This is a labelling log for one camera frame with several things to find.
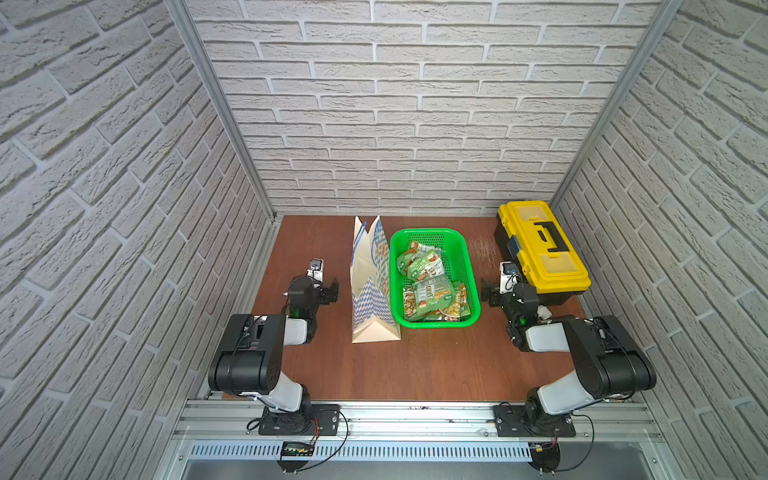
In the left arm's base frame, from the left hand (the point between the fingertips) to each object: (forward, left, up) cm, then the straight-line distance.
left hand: (310, 273), depth 94 cm
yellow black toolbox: (+6, -70, +11) cm, 71 cm away
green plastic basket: (+3, -49, 0) cm, 49 cm away
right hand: (-2, -62, +1) cm, 62 cm away
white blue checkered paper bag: (-16, -21, +4) cm, 27 cm away
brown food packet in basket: (-13, -45, -1) cm, 47 cm away
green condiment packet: (-8, -39, +1) cm, 40 cm away
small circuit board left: (-46, -2, -10) cm, 47 cm away
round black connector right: (-48, -62, -5) cm, 79 cm away
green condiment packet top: (+4, -36, +1) cm, 36 cm away
